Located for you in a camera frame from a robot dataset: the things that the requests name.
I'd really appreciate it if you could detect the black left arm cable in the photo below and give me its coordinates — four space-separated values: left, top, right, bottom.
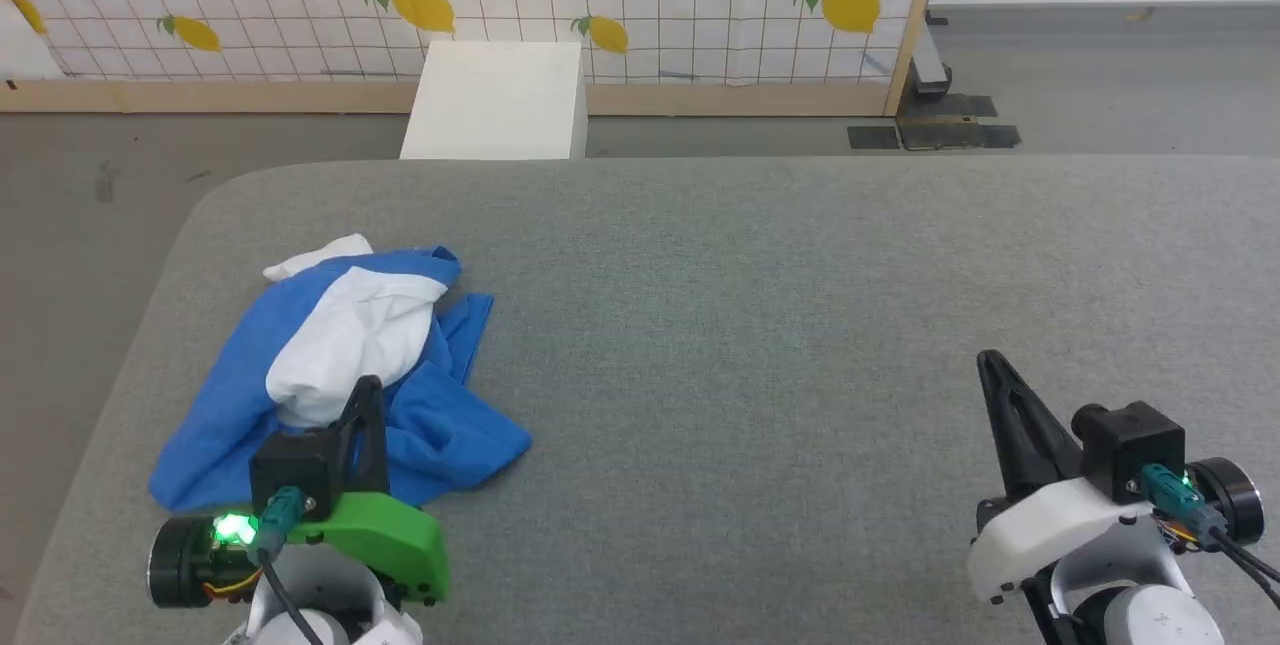
252 485 327 645

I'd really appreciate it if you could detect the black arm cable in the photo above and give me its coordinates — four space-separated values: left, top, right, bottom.
1139 463 1280 612
252 485 327 645

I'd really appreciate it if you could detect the blue and white garment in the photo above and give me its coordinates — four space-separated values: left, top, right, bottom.
148 234 534 514

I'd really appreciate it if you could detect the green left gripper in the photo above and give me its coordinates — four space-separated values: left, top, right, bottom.
148 376 450 610

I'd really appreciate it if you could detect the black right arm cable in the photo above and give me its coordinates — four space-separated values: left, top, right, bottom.
1139 463 1280 612

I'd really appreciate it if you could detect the metal panel support stand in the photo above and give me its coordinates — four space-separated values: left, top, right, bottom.
847 9 1023 153

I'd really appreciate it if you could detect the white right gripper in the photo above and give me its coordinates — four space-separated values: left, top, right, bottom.
966 350 1267 608

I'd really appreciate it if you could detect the white box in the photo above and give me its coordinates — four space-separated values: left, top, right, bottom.
399 40 589 162

